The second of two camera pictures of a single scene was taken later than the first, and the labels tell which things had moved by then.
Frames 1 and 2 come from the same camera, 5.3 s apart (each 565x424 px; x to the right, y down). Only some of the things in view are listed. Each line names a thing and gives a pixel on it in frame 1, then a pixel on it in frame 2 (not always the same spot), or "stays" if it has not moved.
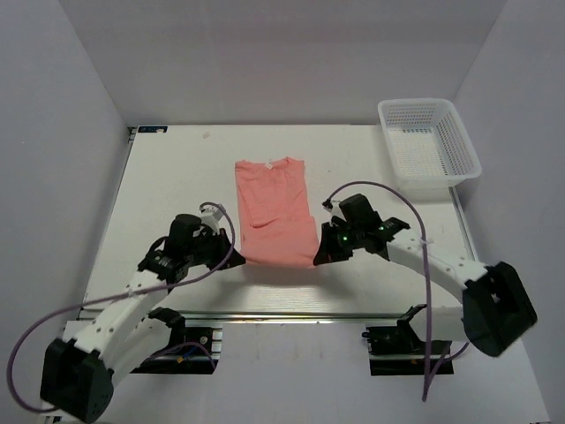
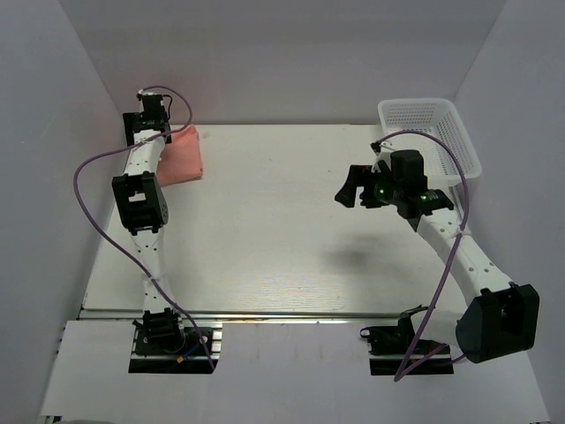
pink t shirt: (276, 228) to (180, 160)
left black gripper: (219, 247) to (144, 122)
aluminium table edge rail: (271, 316) stays
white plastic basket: (430, 147) stays
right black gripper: (331, 243) to (366, 187)
